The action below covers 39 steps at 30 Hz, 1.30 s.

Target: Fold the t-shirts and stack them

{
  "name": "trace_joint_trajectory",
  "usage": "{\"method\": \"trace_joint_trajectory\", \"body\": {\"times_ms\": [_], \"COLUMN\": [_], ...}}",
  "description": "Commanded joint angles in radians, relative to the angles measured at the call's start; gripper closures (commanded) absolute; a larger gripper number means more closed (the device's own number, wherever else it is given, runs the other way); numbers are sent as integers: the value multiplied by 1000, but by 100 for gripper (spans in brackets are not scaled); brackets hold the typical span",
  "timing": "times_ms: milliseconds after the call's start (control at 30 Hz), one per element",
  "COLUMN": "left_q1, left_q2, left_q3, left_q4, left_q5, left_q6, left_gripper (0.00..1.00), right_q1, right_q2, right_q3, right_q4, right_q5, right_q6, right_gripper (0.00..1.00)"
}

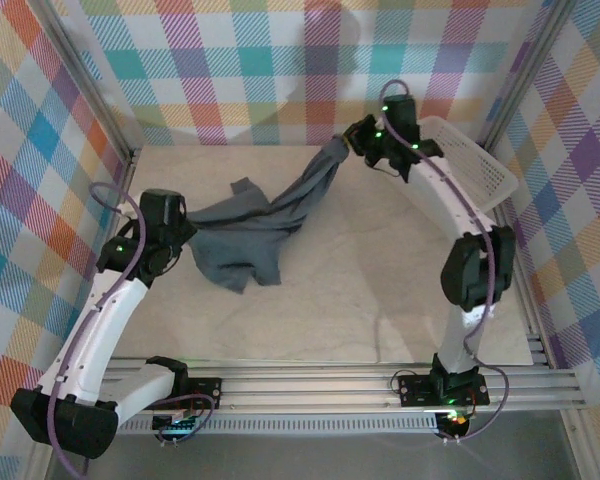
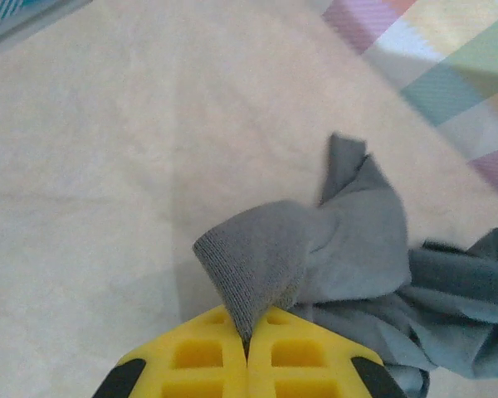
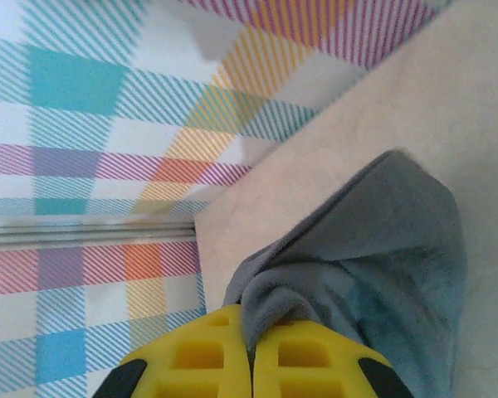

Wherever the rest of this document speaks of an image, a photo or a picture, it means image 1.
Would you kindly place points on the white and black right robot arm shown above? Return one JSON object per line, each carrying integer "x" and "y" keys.
{"x": 442, "y": 185}

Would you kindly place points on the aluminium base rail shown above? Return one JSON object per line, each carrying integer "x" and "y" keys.
{"x": 305, "y": 387}

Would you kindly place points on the circuit board with green lights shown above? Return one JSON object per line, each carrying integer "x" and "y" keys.
{"x": 177, "y": 422}

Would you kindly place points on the aluminium frame post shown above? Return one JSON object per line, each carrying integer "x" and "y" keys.
{"x": 95, "y": 105}
{"x": 525, "y": 75}

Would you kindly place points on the white plastic mesh basket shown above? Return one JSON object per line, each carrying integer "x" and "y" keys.
{"x": 480, "y": 170}

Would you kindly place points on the circuit board with orange light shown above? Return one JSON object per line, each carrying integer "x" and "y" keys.
{"x": 455, "y": 421}

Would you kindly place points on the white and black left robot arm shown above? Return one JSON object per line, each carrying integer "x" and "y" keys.
{"x": 105, "y": 320}

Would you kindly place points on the grey t-shirt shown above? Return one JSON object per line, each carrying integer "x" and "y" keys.
{"x": 250, "y": 235}

